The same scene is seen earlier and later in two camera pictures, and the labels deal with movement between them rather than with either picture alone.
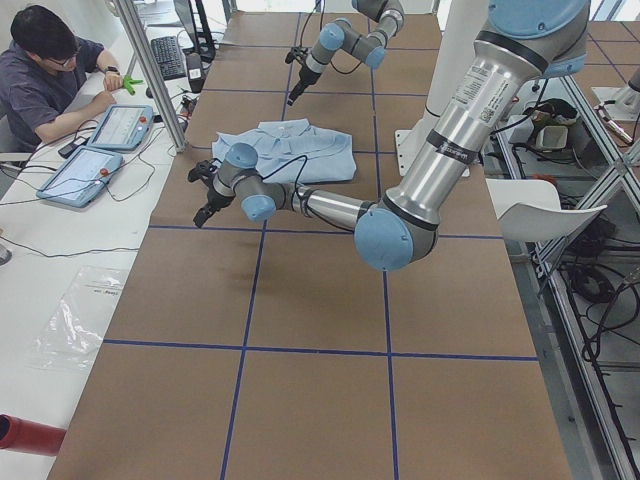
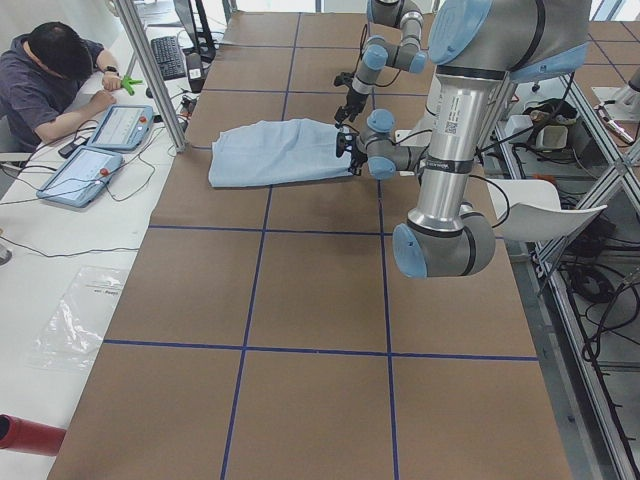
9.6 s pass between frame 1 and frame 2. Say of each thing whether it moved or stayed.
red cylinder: stayed
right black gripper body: moved
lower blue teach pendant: stayed
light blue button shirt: stayed
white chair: stayed
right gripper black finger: moved
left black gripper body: moved
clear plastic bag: stayed
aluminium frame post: stayed
